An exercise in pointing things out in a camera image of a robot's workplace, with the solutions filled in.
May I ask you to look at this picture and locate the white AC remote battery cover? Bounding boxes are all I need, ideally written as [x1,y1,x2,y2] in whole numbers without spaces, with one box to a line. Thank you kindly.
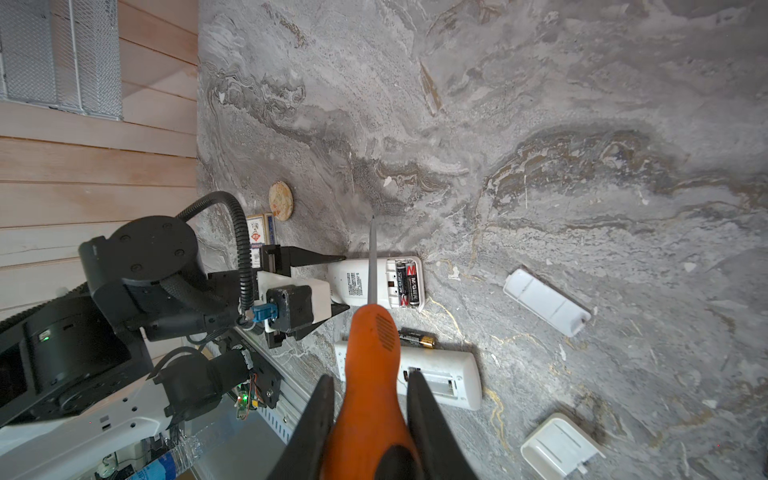
[520,413,606,480]

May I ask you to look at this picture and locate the red black batteries in remote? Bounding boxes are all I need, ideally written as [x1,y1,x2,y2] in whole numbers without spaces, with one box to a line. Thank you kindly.
[395,261,421,307]

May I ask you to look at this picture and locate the blue white card box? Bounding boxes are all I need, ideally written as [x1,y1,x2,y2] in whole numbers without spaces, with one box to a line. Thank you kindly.
[246,213,276,269]

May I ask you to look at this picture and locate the orange handled screwdriver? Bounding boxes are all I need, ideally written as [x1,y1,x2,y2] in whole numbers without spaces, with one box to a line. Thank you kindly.
[321,220,422,479]

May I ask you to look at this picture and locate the round wooden coaster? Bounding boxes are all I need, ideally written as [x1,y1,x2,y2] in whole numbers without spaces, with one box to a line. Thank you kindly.
[268,181,294,222]

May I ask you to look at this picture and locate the white TV remote control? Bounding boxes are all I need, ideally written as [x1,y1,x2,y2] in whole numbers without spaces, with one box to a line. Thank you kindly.
[334,341,482,411]

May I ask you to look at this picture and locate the white wire mesh shelf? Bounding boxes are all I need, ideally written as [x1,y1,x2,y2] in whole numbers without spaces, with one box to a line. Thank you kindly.
[1,0,123,121]

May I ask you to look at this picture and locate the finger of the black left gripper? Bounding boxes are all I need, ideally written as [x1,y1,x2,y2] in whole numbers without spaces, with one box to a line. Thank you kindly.
[264,301,350,349]
[260,245,346,276]

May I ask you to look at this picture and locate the white air conditioner remote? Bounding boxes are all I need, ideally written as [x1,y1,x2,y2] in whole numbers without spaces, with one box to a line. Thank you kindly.
[327,256,425,311]

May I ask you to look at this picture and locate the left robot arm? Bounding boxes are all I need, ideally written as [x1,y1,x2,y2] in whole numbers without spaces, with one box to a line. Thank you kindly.
[1,191,344,479]

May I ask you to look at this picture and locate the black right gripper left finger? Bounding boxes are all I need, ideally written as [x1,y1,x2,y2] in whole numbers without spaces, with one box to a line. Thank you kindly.
[267,375,335,480]

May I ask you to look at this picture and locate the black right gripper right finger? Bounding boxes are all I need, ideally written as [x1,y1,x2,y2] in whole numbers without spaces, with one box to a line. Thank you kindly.
[406,371,478,480]

